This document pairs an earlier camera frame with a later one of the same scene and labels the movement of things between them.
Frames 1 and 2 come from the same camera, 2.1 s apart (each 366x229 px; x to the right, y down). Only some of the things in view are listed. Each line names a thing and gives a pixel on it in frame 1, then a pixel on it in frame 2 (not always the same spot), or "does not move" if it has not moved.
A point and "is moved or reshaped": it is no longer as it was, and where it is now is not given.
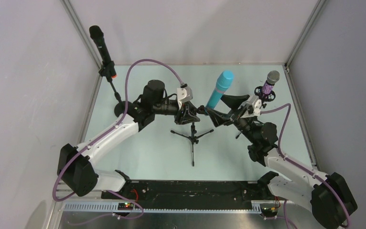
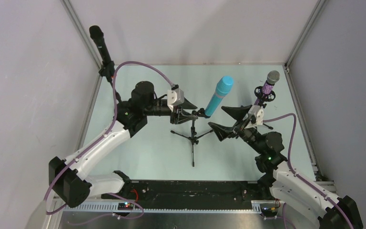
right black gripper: x=237 y=114 to x=239 y=125
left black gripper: x=180 y=111 does not move
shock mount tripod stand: x=270 y=97 does not move
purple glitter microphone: x=273 y=77 does not move
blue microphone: x=223 y=82 is moved or reshaped
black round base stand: x=106 y=71 does not move
